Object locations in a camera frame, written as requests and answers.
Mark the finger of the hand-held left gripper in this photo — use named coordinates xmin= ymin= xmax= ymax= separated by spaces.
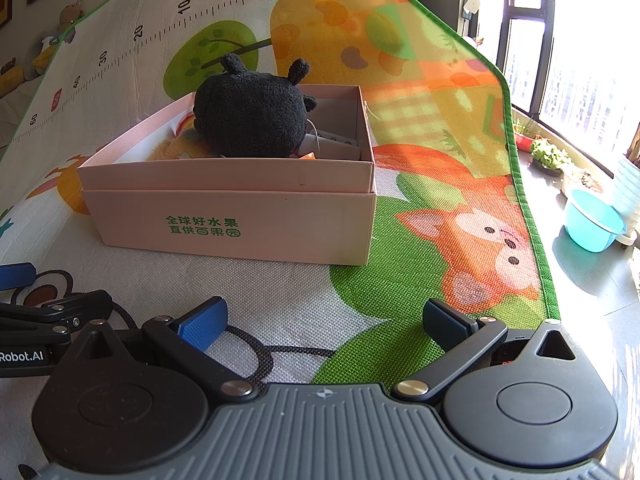
xmin=0 ymin=261 xmax=39 ymax=293
xmin=0 ymin=289 xmax=114 ymax=336

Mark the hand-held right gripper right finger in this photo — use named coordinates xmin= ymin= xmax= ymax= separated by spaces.
xmin=391 ymin=298 xmax=584 ymax=404

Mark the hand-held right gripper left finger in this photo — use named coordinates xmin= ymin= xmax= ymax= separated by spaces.
xmin=67 ymin=295 xmax=260 ymax=404

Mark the pink cardboard box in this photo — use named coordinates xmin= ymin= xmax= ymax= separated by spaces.
xmin=76 ymin=84 xmax=379 ymax=267

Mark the black plush toy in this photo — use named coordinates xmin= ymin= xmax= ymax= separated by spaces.
xmin=192 ymin=52 xmax=320 ymax=160

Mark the teal plastic basin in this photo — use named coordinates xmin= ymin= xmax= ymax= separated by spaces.
xmin=564 ymin=189 xmax=629 ymax=254

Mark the green potted plant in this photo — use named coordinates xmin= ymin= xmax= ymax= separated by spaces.
xmin=530 ymin=139 xmax=577 ymax=178

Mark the red potted plant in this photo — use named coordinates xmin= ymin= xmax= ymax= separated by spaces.
xmin=512 ymin=119 xmax=540 ymax=152

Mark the stack of pale blue buckets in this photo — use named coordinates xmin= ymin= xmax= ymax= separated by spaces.
xmin=612 ymin=152 xmax=640 ymax=217

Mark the cartoon printed play mat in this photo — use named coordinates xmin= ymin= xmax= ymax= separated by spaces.
xmin=0 ymin=0 xmax=560 ymax=480

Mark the brown background plush toy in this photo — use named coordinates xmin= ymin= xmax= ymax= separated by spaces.
xmin=57 ymin=0 xmax=84 ymax=37

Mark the black cord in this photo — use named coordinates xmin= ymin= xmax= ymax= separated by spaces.
xmin=107 ymin=300 xmax=337 ymax=387

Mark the black window frame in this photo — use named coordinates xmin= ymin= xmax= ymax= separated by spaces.
xmin=480 ymin=0 xmax=640 ymax=182

